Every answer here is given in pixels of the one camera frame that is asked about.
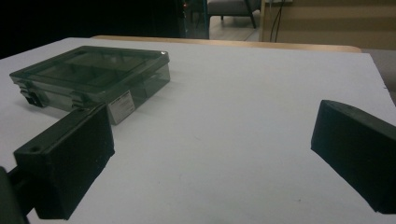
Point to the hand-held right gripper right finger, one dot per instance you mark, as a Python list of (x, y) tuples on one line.
[(358, 149)]

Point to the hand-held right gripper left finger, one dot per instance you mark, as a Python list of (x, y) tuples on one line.
[(68, 161)]

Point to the grey translucent plastic compartment box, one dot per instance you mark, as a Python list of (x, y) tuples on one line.
[(93, 67)]

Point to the light wooden shelf unit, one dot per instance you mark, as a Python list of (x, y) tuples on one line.
[(336, 25)]

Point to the white table cover sheet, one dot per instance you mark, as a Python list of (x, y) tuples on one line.
[(218, 124)]

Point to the dark metal cabinet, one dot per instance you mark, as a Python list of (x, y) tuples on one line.
[(194, 18)]

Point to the grey chair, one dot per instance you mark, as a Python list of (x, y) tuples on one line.
[(230, 6)]

